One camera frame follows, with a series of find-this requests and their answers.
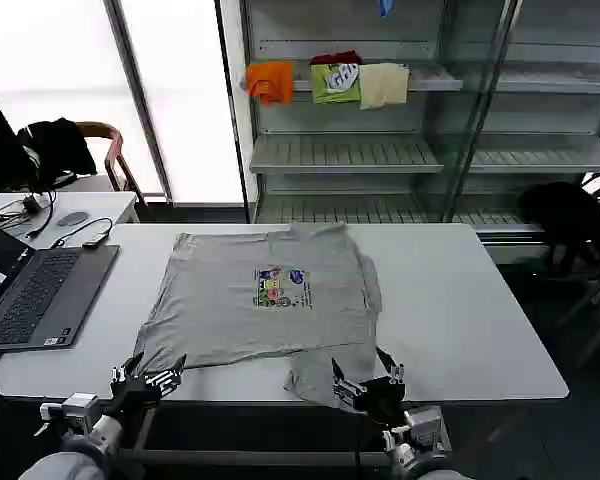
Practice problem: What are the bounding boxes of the small white desk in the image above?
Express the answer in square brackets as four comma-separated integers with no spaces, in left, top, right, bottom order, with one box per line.
[0,191,140,261]

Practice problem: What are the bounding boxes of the metal shelf rack with cloths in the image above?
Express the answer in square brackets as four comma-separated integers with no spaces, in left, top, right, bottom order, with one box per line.
[214,0,481,226]

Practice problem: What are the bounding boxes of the wooden chair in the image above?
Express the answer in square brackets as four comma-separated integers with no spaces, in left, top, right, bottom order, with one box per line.
[74,121,146,211]

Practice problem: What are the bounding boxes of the dark grey laptop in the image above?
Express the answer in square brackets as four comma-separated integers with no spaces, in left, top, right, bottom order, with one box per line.
[0,217,121,351]

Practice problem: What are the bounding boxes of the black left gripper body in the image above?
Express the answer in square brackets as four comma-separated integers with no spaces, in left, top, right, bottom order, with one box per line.
[99,375,162,420]

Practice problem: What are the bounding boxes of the black bag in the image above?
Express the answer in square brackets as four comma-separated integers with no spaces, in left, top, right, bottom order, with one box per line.
[517,182,600,276]

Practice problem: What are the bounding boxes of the dark window frame post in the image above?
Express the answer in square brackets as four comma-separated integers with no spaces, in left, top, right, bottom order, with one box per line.
[103,0,175,206]

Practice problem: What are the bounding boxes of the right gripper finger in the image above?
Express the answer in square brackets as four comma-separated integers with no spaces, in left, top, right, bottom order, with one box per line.
[331,357,367,409]
[374,345,406,385]

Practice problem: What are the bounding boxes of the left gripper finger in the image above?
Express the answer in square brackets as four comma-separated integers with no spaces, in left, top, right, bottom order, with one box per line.
[144,354,188,397]
[112,352,145,385]

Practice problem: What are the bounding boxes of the empty metal shelf rack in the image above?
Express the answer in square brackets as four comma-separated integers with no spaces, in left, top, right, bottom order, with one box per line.
[449,0,600,266]

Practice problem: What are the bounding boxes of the grey printed t-shirt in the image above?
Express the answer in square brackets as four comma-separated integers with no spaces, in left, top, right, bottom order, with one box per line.
[133,221,384,407]

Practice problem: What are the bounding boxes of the black dongle with cable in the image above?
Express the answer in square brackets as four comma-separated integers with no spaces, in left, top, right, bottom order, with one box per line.
[49,216,115,250]

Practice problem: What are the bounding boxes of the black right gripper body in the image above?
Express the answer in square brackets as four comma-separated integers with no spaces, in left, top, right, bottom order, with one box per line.
[358,378,406,426]

